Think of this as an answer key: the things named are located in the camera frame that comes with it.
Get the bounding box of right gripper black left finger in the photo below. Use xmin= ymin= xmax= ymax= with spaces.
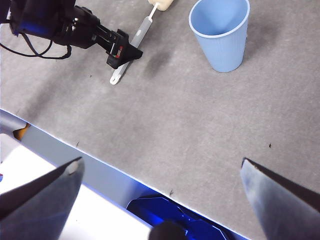
xmin=0 ymin=156 xmax=85 ymax=240

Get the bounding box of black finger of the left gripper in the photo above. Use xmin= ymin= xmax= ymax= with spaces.
xmin=106 ymin=29 xmax=143 ymax=70

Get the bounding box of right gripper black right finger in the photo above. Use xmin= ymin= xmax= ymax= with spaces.
xmin=240 ymin=157 xmax=320 ymax=240

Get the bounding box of grey cup brush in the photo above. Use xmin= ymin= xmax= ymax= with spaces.
xmin=109 ymin=0 xmax=176 ymax=86

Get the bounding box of blue ribbed plastic cup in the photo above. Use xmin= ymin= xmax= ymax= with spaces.
xmin=188 ymin=0 xmax=251 ymax=74

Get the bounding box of small orange object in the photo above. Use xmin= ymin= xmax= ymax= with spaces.
xmin=12 ymin=123 xmax=31 ymax=141

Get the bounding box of thin dark arm cable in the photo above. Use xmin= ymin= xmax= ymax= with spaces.
xmin=0 ymin=32 xmax=73 ymax=60

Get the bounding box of grey metal table frame bar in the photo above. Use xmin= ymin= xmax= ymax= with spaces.
xmin=0 ymin=109 xmax=142 ymax=209

